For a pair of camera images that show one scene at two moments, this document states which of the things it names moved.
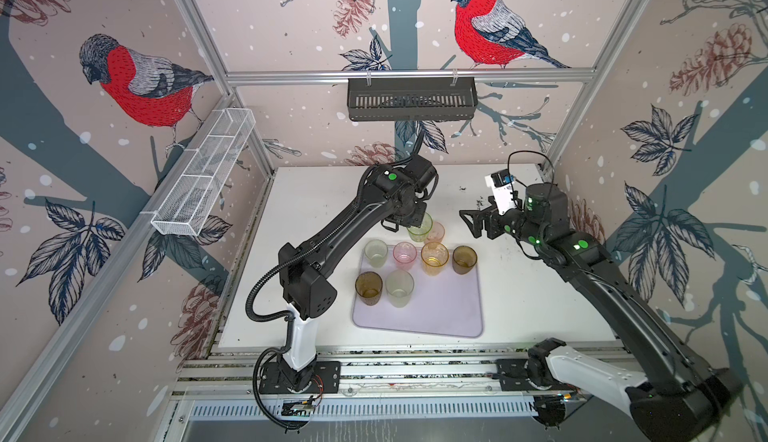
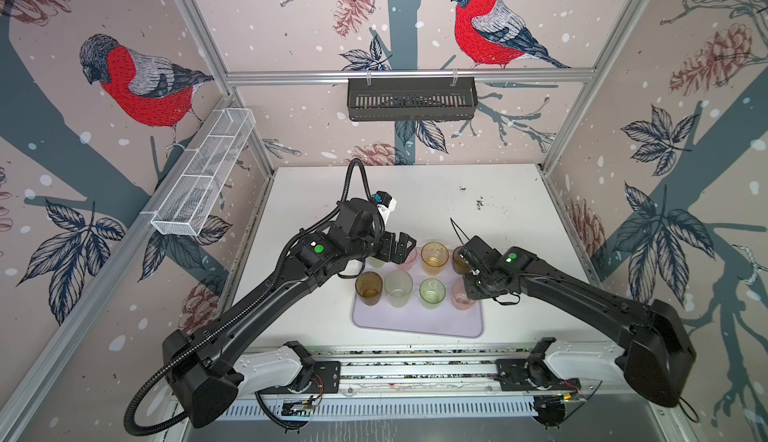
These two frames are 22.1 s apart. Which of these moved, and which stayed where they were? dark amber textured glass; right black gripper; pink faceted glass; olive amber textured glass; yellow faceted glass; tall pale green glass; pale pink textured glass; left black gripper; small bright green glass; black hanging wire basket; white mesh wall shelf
Moved: pale pink textured glass; left black gripper; small bright green glass; right black gripper
Stayed: pink faceted glass; white mesh wall shelf; dark amber textured glass; black hanging wire basket; olive amber textured glass; yellow faceted glass; tall pale green glass
